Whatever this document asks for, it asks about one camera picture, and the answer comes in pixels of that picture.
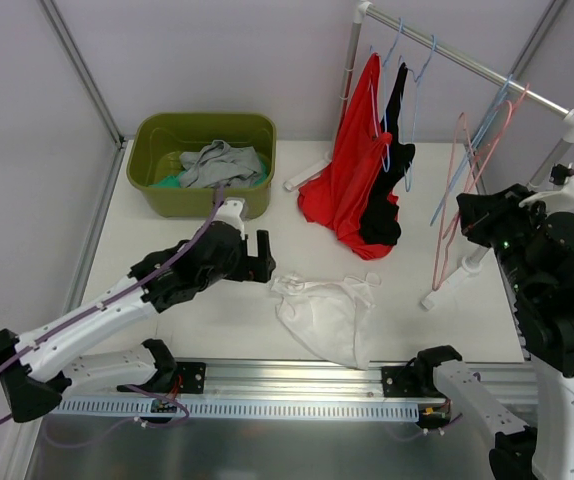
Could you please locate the blue hanger under red top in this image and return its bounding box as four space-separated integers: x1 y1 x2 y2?
380 17 404 173

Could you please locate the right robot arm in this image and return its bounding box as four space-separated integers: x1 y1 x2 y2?
411 184 574 479

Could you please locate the olive green plastic basin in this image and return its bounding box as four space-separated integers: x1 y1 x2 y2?
126 112 276 218

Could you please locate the pink wire hanger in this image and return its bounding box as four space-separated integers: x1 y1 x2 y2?
430 93 526 247

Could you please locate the black tank top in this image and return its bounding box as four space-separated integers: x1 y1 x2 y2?
359 63 416 246

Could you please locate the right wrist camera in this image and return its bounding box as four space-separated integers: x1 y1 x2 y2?
519 164 574 213

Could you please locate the grey tank top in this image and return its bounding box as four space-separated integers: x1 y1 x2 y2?
178 140 267 188

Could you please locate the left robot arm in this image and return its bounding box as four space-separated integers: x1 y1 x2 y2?
0 219 276 423

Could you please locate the red tank top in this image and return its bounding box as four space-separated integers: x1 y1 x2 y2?
297 53 392 260

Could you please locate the green tank top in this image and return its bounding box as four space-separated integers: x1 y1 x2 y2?
152 156 268 188

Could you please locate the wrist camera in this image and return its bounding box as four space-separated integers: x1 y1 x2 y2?
213 197 247 238
519 164 574 213

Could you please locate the white tank top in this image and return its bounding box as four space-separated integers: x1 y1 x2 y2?
271 272 381 370

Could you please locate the white metal clothes rack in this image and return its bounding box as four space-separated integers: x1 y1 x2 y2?
283 1 574 311

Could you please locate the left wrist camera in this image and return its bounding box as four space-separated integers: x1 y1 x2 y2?
213 197 247 238

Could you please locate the aluminium rail with cable duct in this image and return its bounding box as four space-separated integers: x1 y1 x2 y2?
51 355 553 427

